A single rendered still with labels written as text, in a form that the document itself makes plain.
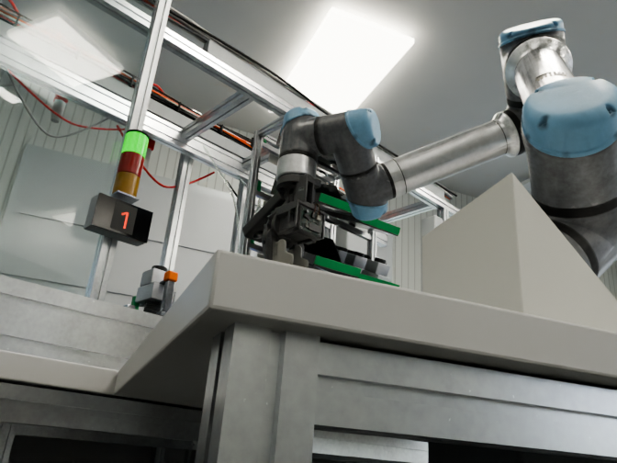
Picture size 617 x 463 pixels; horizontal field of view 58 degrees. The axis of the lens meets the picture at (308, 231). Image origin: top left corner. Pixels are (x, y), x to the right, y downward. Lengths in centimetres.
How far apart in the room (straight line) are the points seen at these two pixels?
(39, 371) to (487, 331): 53
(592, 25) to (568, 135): 341
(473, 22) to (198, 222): 247
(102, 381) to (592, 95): 70
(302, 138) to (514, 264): 56
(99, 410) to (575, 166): 66
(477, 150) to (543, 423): 84
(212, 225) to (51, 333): 377
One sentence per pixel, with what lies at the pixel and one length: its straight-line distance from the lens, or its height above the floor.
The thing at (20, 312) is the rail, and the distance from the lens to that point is 80.
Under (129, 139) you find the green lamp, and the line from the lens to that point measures 128.
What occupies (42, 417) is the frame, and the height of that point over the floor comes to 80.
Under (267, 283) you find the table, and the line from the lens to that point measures 26.
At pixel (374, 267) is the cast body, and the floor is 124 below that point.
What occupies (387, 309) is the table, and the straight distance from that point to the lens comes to 29.
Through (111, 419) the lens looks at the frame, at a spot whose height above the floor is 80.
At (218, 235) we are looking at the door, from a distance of 451.
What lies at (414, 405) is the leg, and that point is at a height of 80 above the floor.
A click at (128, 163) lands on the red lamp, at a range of 125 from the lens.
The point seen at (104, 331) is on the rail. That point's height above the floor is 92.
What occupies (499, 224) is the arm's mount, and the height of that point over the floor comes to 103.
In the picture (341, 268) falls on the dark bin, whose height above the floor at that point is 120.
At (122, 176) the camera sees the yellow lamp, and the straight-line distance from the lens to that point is 123.
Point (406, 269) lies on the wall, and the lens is 521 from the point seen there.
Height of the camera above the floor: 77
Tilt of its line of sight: 23 degrees up
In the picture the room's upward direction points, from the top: 5 degrees clockwise
